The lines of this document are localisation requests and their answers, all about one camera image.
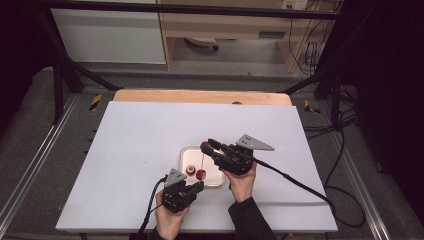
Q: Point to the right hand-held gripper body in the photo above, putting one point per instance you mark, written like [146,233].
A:
[236,160]

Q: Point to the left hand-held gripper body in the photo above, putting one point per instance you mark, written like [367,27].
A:
[175,196]

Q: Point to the thin wooden skewer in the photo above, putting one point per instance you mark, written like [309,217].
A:
[202,161]

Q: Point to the square white tray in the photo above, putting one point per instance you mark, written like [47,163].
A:
[186,156]

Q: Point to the person's right hand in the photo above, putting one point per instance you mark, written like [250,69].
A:
[243,186]

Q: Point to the person's left hand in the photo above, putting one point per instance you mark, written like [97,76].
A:
[168,223]

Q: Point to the wooden table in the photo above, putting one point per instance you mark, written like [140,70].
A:
[200,97]

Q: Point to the yellow black floor tape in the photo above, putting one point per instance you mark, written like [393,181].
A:
[311,107]
[95,102]

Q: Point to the chair caster base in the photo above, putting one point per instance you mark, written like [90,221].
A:
[201,41]

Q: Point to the light wooden desk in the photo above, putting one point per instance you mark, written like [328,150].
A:
[226,25]

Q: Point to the white cabinet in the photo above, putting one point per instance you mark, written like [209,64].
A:
[106,36]

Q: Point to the white power strip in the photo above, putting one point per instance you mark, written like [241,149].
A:
[295,4]

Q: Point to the black curtain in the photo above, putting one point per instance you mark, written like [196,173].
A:
[390,83]
[20,50]

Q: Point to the aluminium floor rail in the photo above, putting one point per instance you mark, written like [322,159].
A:
[40,150]
[363,186]

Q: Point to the black metal frame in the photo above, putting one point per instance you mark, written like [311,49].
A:
[186,9]

